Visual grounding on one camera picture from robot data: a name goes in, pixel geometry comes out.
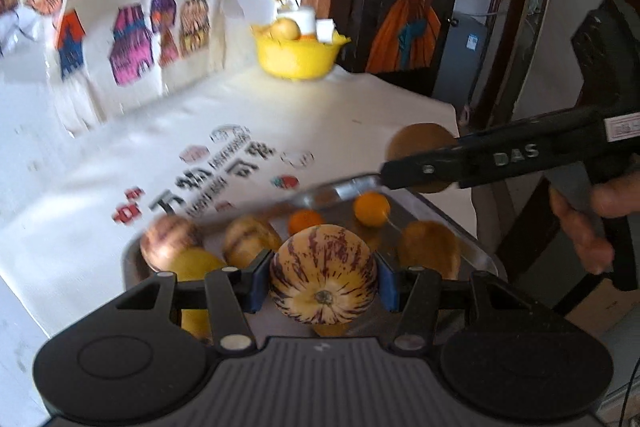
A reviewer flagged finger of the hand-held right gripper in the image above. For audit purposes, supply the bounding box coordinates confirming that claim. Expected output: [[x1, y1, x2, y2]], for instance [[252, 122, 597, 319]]
[[380, 106, 606, 195]]

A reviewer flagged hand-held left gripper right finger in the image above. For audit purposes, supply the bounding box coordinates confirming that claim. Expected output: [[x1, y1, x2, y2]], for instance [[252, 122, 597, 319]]
[[372, 252, 536, 353]]

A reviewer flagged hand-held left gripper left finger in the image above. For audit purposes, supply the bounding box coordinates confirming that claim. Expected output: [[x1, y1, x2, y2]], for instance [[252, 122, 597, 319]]
[[112, 252, 273, 353]]

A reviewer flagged small striped pepino melon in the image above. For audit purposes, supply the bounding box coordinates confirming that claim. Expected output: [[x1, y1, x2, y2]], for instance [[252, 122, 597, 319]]
[[222, 217, 283, 268]]

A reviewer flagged brownish yellow mango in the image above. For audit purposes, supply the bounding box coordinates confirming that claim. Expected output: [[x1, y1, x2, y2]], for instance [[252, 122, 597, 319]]
[[398, 220, 462, 280]]

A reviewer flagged brown kiwi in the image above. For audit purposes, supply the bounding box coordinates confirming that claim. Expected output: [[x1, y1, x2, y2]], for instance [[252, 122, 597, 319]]
[[387, 123, 458, 194]]

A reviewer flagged large yellow mango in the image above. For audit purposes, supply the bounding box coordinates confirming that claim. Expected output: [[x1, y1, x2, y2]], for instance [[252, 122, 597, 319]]
[[170, 248, 228, 340]]

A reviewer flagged round purple-striped melon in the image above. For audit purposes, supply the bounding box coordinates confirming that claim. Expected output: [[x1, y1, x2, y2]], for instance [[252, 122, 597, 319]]
[[270, 225, 379, 325]]

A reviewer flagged small orange tangerine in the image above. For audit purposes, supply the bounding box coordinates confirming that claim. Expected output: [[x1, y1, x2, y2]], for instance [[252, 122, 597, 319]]
[[288, 210, 325, 235]]

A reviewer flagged round orange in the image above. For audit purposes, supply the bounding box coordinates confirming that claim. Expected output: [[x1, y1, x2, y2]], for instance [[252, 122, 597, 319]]
[[353, 192, 391, 228]]

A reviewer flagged metal tray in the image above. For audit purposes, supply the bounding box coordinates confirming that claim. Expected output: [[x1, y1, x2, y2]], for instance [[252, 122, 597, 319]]
[[122, 174, 501, 308]]

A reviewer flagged large striped pepino melon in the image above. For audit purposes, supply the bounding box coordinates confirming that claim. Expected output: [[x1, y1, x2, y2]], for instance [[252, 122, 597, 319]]
[[140, 215, 205, 270]]

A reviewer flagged person's right hand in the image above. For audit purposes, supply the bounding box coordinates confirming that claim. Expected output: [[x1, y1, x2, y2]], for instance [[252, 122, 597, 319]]
[[550, 171, 640, 274]]

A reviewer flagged grey appliance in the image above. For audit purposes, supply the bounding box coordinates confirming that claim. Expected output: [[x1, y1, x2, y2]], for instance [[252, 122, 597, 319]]
[[432, 12, 493, 108]]

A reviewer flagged white printed cloth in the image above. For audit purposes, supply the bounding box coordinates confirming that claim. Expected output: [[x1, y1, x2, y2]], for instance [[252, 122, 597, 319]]
[[0, 62, 481, 343]]

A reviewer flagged yellow plastic bowl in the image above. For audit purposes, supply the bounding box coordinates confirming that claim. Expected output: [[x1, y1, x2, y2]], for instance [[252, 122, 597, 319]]
[[251, 25, 351, 80]]

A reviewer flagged white jar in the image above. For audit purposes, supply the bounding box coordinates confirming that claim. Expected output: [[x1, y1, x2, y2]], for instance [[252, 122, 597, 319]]
[[277, 7, 317, 38]]

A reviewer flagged large yellow pear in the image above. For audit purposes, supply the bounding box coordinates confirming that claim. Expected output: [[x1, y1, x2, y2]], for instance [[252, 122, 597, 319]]
[[270, 18, 302, 40]]

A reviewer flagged colourful houses drawing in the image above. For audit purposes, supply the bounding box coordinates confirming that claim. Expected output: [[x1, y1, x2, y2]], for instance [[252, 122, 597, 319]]
[[50, 0, 241, 128]]

